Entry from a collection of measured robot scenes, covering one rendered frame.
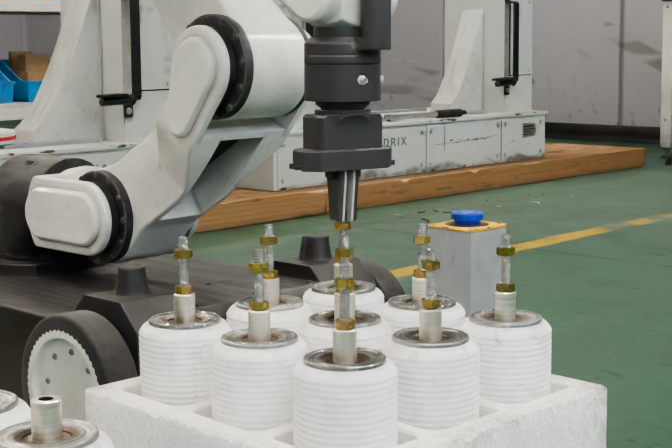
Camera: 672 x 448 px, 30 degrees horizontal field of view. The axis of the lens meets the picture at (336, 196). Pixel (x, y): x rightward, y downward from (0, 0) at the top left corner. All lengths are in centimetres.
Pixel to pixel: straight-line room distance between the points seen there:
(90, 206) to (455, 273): 60
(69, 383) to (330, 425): 61
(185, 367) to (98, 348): 31
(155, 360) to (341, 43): 41
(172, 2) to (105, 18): 189
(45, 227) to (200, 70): 45
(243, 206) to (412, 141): 89
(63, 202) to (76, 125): 171
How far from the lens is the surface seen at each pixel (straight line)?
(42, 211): 199
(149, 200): 184
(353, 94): 141
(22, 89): 655
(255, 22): 170
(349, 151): 143
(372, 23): 140
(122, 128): 362
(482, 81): 499
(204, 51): 166
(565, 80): 710
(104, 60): 368
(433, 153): 450
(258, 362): 119
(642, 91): 685
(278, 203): 384
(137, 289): 167
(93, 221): 188
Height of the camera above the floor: 54
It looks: 7 degrees down
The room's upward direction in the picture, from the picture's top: straight up
